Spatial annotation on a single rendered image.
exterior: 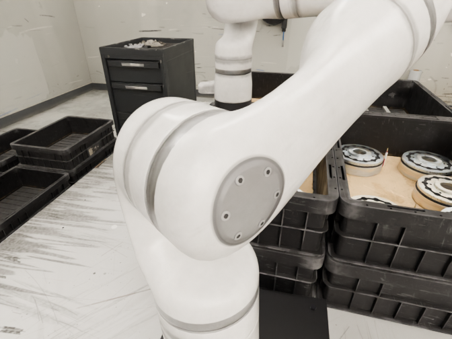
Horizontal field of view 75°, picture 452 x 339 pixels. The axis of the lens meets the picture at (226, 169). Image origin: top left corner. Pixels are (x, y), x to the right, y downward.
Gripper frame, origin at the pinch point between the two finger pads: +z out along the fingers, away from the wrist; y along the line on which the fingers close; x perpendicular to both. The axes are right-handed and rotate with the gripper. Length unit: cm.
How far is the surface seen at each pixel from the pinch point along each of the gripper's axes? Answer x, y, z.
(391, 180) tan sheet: -21.9, 26.4, 2.5
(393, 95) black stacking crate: 8, 71, -2
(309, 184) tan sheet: -14.1, 10.3, 2.4
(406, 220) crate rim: -36.1, 4.1, -6.2
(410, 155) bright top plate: -20.3, 34.5, -0.7
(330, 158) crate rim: -20.5, 7.0, -7.6
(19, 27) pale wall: 364, -42, -6
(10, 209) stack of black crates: 86, -60, 47
